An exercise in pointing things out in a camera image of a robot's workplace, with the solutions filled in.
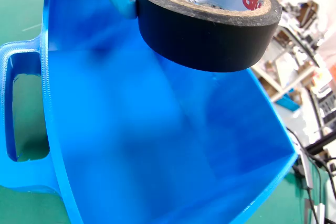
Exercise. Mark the black electrical tape roll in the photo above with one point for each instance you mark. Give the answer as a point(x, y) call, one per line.
point(204, 40)

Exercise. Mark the small blue storage bin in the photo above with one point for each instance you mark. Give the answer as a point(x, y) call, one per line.
point(288, 102)

